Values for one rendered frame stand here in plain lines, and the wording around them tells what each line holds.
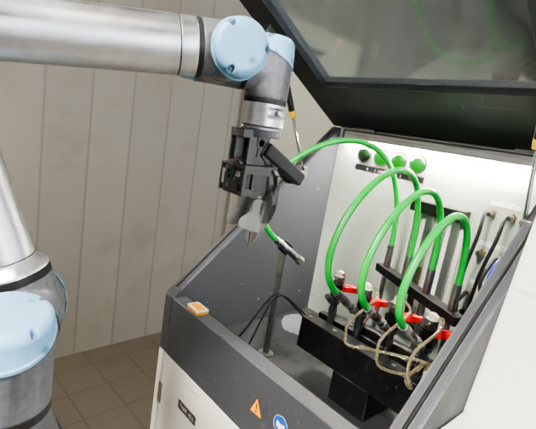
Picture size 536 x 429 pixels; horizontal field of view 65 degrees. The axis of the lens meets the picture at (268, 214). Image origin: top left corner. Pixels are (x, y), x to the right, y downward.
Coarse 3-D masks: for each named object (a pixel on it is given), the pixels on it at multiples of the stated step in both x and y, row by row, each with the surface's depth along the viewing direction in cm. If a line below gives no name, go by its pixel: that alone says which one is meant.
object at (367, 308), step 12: (420, 192) 83; (432, 192) 86; (408, 204) 81; (396, 216) 79; (384, 228) 78; (372, 252) 77; (432, 252) 96; (432, 264) 96; (360, 276) 78; (432, 276) 96; (360, 288) 78; (360, 300) 80; (372, 312) 82; (384, 324) 87
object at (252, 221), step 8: (256, 200) 75; (256, 208) 75; (264, 208) 76; (248, 216) 75; (256, 216) 76; (240, 224) 74; (248, 224) 75; (256, 224) 77; (264, 224) 76; (256, 232) 77; (248, 240) 79
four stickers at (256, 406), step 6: (252, 396) 85; (252, 402) 85; (258, 402) 84; (252, 408) 85; (258, 408) 84; (258, 414) 84; (276, 414) 80; (276, 420) 80; (282, 420) 79; (276, 426) 80; (282, 426) 79
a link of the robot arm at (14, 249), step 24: (0, 168) 61; (0, 192) 61; (0, 216) 61; (0, 240) 61; (24, 240) 65; (0, 264) 62; (24, 264) 64; (48, 264) 68; (0, 288) 61; (24, 288) 63; (48, 288) 67
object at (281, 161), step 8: (264, 152) 74; (272, 152) 74; (280, 152) 75; (272, 160) 75; (280, 160) 76; (288, 160) 77; (280, 168) 76; (288, 168) 78; (296, 168) 79; (280, 176) 82; (288, 176) 78; (296, 176) 79; (304, 176) 81; (296, 184) 81
